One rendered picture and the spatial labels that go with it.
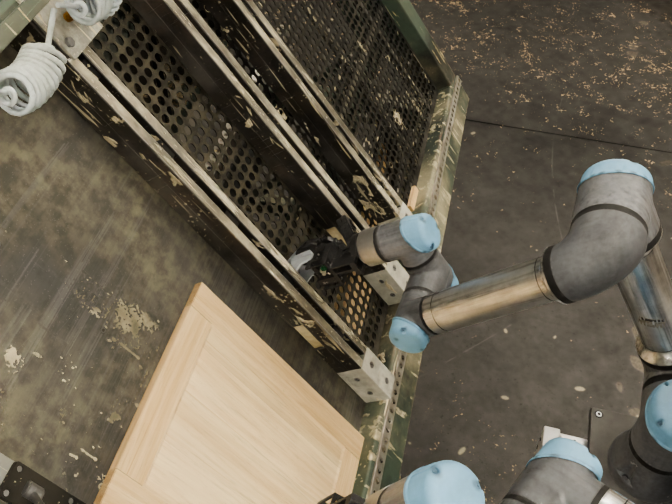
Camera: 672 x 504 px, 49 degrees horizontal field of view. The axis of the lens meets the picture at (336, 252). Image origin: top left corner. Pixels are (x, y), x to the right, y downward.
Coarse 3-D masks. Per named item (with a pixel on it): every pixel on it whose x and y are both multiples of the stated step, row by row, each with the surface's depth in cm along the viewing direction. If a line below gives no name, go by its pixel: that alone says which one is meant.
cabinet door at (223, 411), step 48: (192, 336) 132; (240, 336) 142; (192, 384) 130; (240, 384) 140; (288, 384) 150; (144, 432) 119; (192, 432) 127; (240, 432) 136; (288, 432) 147; (336, 432) 159; (144, 480) 116; (192, 480) 125; (240, 480) 133; (288, 480) 144; (336, 480) 155
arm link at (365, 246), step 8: (360, 232) 146; (368, 232) 144; (360, 240) 144; (368, 240) 143; (360, 248) 144; (368, 248) 143; (360, 256) 145; (368, 256) 144; (376, 256) 143; (368, 264) 146; (376, 264) 146
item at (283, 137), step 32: (128, 0) 142; (160, 0) 141; (160, 32) 146; (192, 32) 145; (192, 64) 150; (224, 64) 151; (224, 96) 154; (256, 96) 157; (256, 128) 159; (288, 128) 164; (288, 160) 164; (320, 192) 169; (320, 224) 176; (384, 288) 188
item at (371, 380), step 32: (32, 32) 115; (64, 32) 114; (96, 32) 120; (64, 64) 119; (96, 64) 123; (64, 96) 124; (96, 96) 122; (128, 96) 127; (96, 128) 128; (128, 128) 126; (160, 128) 131; (128, 160) 132; (160, 160) 130; (192, 160) 136; (160, 192) 136; (192, 192) 134; (192, 224) 141; (224, 224) 139; (224, 256) 146; (256, 256) 144; (256, 288) 151; (288, 288) 149; (288, 320) 157; (320, 320) 156; (320, 352) 163; (352, 352) 162; (352, 384) 169; (384, 384) 169
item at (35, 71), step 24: (24, 0) 92; (48, 0) 94; (72, 0) 109; (96, 0) 106; (0, 24) 88; (24, 24) 90; (48, 24) 101; (0, 48) 86; (24, 48) 98; (48, 48) 98; (0, 72) 94; (24, 72) 94; (48, 72) 97; (0, 96) 95; (24, 96) 100; (48, 96) 98
